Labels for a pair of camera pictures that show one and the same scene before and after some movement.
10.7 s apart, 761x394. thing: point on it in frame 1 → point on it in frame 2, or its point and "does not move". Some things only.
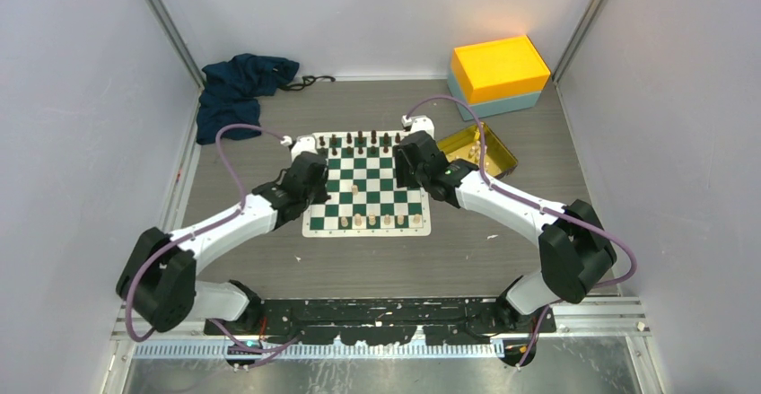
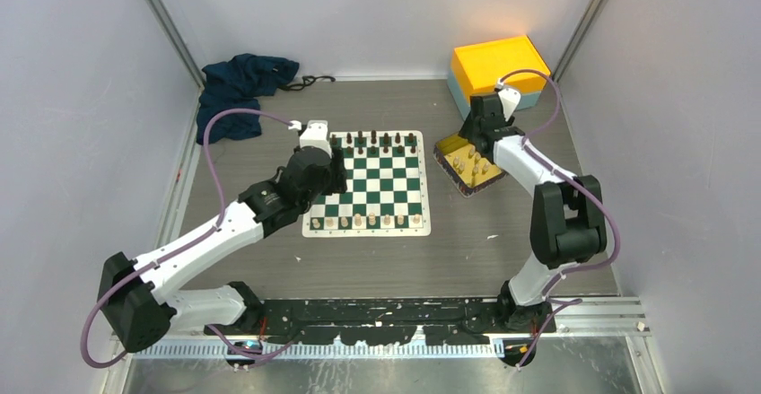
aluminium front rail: (321, 351) does not move
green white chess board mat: (365, 200) does not move
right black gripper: (404, 178) → (467, 129)
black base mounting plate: (385, 321) does not move
